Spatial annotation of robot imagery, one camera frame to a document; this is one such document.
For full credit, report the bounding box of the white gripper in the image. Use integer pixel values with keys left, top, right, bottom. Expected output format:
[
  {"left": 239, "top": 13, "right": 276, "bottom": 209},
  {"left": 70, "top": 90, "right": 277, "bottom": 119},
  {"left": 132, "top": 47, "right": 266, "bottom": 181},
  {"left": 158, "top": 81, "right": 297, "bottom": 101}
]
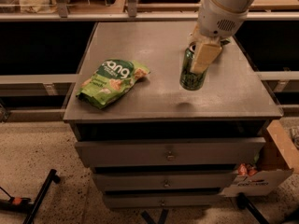
[{"left": 188, "top": 0, "right": 248, "bottom": 74}]

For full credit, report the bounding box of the green soda can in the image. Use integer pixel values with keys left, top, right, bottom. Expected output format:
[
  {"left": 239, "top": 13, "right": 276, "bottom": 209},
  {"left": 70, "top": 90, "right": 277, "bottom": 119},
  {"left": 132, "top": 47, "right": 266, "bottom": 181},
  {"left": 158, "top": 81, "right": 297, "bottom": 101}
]
[{"left": 179, "top": 45, "right": 206, "bottom": 91}]

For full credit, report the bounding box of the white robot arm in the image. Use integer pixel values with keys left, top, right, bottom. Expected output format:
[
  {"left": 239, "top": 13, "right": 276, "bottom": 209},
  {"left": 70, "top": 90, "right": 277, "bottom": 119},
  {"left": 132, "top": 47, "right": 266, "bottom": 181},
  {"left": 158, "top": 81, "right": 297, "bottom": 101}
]
[{"left": 190, "top": 0, "right": 254, "bottom": 74}]

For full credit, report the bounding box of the small green snack bag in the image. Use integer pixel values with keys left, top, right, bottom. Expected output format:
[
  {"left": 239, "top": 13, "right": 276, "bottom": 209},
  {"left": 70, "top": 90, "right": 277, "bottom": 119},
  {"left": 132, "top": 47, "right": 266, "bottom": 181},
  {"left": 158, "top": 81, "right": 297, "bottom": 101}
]
[{"left": 221, "top": 38, "right": 231, "bottom": 46}]

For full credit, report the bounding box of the green rice chip bag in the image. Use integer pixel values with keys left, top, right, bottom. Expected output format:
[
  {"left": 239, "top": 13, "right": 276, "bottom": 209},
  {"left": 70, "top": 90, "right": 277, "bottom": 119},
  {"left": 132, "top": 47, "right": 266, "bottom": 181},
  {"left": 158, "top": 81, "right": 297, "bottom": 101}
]
[{"left": 76, "top": 59, "right": 150, "bottom": 109}]

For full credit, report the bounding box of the top grey drawer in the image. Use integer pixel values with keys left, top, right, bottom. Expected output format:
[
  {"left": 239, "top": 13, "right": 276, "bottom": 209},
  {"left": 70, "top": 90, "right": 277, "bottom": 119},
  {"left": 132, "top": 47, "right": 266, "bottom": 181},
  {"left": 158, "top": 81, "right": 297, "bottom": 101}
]
[{"left": 75, "top": 137, "right": 265, "bottom": 167}]

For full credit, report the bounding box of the grey drawer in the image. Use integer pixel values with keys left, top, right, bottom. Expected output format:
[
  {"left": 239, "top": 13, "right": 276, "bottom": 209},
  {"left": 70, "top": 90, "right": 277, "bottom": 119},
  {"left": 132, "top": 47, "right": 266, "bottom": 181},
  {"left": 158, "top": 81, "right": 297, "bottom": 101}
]
[
  {"left": 93, "top": 171, "right": 235, "bottom": 191},
  {"left": 75, "top": 137, "right": 265, "bottom": 167},
  {"left": 103, "top": 193, "right": 221, "bottom": 209}
]

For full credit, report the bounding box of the grey drawer cabinet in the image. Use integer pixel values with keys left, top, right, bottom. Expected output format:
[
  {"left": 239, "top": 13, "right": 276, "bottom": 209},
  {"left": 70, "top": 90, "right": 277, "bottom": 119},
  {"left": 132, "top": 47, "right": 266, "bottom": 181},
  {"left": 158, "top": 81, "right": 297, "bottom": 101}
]
[{"left": 64, "top": 21, "right": 281, "bottom": 199}]

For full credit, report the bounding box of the middle grey drawer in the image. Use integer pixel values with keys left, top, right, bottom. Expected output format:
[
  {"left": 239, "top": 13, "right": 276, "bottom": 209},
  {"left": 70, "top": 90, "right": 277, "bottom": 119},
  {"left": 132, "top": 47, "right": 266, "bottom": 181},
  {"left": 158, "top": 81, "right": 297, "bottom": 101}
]
[{"left": 93, "top": 171, "right": 235, "bottom": 191}]

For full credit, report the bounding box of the cardboard box with snacks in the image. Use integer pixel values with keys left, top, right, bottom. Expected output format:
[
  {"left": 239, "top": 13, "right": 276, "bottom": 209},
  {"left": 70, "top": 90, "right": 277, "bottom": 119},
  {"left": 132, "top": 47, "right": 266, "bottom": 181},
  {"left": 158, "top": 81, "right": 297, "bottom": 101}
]
[{"left": 221, "top": 120, "right": 299, "bottom": 197}]

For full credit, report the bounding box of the black stand leg right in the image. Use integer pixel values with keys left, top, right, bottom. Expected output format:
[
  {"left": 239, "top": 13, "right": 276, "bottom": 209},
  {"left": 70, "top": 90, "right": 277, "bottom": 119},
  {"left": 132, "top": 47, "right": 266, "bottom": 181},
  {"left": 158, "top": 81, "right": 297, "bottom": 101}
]
[{"left": 236, "top": 193, "right": 269, "bottom": 224}]

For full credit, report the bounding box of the black stand leg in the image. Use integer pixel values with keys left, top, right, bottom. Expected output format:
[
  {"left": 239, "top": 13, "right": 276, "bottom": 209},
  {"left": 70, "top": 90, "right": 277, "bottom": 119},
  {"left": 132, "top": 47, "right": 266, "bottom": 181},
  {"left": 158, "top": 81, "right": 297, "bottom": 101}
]
[
  {"left": 236, "top": 193, "right": 269, "bottom": 224},
  {"left": 0, "top": 168, "right": 62, "bottom": 224}
]

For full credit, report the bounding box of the bottom grey drawer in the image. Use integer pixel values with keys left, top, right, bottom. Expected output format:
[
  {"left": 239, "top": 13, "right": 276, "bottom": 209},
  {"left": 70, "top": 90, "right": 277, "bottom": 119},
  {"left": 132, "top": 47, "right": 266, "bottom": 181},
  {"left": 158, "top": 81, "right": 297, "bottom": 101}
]
[{"left": 103, "top": 193, "right": 221, "bottom": 209}]

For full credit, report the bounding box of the black stand leg left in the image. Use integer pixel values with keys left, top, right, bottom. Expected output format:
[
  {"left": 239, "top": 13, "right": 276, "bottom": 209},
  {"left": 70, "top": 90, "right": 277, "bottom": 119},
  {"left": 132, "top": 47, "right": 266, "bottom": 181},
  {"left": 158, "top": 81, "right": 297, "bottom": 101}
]
[{"left": 0, "top": 168, "right": 62, "bottom": 224}]

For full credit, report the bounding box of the metal shelf rail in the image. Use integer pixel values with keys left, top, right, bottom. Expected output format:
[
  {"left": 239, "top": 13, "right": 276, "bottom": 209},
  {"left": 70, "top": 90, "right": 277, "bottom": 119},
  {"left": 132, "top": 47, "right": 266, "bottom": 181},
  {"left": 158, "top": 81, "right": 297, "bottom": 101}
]
[{"left": 0, "top": 0, "right": 299, "bottom": 22}]

